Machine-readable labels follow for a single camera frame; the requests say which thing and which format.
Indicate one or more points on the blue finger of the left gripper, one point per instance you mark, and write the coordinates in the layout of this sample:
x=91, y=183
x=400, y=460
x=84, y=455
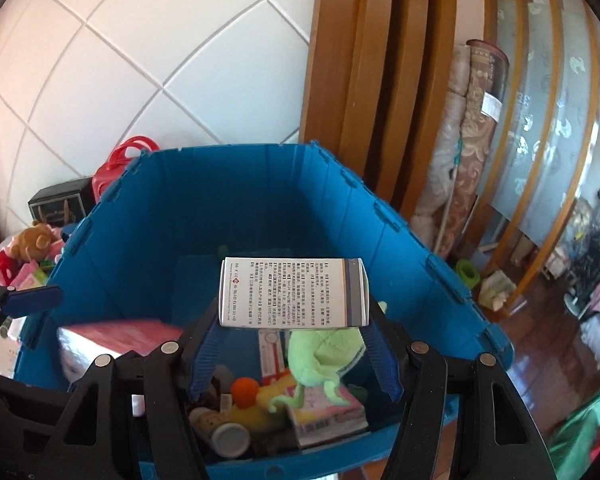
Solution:
x=22, y=303

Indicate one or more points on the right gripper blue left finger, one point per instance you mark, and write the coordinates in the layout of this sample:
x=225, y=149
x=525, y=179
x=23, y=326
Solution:
x=203, y=351

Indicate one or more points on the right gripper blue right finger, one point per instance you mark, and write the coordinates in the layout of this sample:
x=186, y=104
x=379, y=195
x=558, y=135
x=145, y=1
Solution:
x=386, y=352

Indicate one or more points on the yellow white plush toy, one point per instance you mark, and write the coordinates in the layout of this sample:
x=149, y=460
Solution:
x=251, y=403

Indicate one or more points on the light green plush frog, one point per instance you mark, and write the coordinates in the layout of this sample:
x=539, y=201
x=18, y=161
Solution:
x=319, y=358

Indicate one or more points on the pink tissue pack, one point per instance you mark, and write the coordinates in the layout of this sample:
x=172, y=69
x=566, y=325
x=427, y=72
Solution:
x=80, y=344

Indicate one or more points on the white grey text box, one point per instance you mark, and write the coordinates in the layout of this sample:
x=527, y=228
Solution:
x=293, y=293

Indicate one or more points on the white cylindrical bottle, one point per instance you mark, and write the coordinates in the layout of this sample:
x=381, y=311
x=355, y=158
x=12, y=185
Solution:
x=227, y=439

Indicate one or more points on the pink wet wipes pack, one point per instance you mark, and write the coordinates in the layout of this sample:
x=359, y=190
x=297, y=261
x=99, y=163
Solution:
x=29, y=276

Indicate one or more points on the red plush toy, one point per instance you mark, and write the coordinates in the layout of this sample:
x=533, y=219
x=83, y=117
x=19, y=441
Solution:
x=9, y=268

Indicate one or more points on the brown plush bear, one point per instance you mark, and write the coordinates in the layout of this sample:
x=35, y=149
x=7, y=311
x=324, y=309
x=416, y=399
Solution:
x=33, y=243

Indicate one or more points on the black gift box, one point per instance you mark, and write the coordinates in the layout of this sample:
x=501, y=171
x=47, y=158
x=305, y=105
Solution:
x=64, y=203

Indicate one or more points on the blue plastic storage crate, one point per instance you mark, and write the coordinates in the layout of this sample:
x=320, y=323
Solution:
x=151, y=249

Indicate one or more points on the red toy suitcase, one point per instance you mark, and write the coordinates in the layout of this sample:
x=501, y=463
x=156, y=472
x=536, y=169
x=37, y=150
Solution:
x=117, y=161

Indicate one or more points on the green plastic bag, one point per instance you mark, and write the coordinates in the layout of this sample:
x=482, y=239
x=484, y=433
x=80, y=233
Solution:
x=576, y=442

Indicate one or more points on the rolled patterned carpet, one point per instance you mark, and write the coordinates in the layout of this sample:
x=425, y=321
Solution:
x=471, y=111

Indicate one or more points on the wooden glass partition screen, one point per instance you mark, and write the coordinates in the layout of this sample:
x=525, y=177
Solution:
x=548, y=129

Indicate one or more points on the wooden door frame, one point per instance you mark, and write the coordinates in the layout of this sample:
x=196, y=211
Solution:
x=375, y=87

